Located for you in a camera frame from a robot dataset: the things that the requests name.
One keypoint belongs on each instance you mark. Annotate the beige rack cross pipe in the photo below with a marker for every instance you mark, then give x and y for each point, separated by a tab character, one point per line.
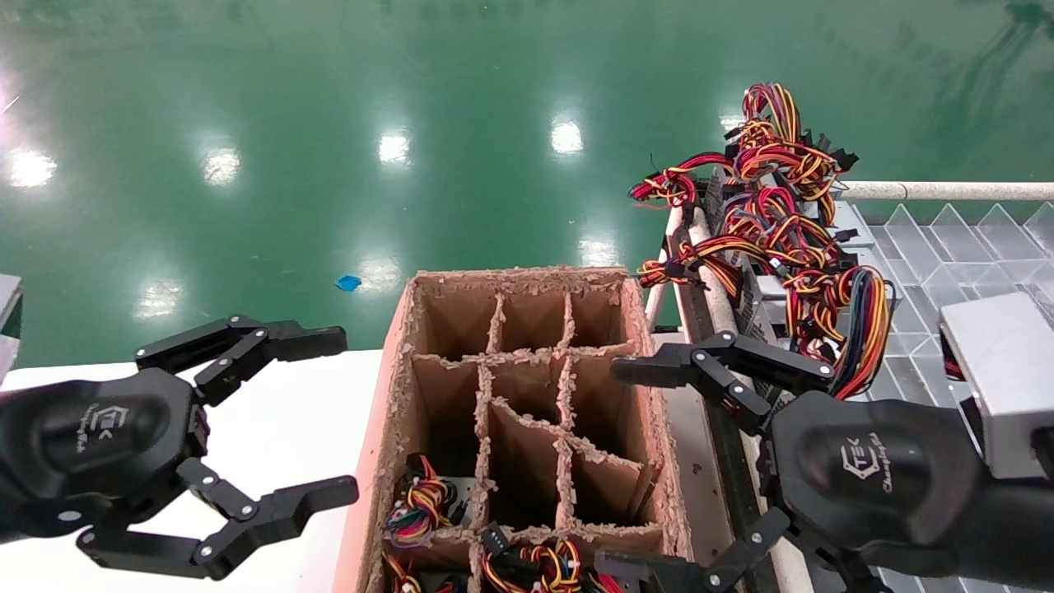
947	191

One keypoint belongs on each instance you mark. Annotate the clear acrylic divider tray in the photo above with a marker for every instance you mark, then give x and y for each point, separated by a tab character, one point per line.
922	247

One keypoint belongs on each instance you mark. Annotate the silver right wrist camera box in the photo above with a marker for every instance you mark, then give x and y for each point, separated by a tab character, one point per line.
1005	371

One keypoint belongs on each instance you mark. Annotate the brown cardboard divider box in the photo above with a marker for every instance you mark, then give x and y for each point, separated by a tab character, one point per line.
527	321

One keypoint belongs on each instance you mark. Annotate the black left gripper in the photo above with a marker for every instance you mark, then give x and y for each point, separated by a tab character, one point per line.
90	445

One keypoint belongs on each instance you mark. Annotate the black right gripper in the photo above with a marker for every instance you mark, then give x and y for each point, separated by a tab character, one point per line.
865	478

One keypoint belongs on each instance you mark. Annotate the small blue scrap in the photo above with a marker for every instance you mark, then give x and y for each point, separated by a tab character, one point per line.
348	282

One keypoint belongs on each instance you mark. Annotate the white rack leg pipe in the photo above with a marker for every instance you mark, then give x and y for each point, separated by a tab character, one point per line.
656	309

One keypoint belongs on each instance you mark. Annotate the beige flat shelf board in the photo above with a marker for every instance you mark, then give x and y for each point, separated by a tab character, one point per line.
701	469

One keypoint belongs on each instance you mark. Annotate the long beige rack pipe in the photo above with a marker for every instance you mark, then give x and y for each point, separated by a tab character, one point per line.
725	317

